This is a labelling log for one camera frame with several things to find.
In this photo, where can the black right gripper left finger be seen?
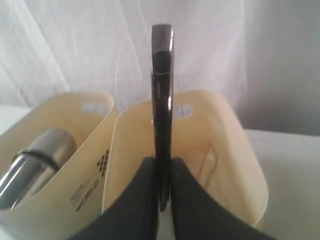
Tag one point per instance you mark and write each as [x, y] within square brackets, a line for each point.
[134, 214]

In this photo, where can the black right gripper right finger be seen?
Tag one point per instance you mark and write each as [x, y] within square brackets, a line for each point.
[196, 215]

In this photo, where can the cream bin with triangle mark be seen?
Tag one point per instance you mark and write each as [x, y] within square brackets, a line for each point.
[212, 143]

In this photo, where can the steel mug with handle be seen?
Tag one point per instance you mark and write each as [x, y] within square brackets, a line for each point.
[33, 167]

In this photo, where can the white curtain backdrop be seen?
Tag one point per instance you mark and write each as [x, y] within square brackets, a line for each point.
[263, 55]

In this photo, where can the cream bin with circle mark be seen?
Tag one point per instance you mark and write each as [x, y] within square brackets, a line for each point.
[74, 195]

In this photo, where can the steel fork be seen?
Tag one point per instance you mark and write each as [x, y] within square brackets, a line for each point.
[162, 100]

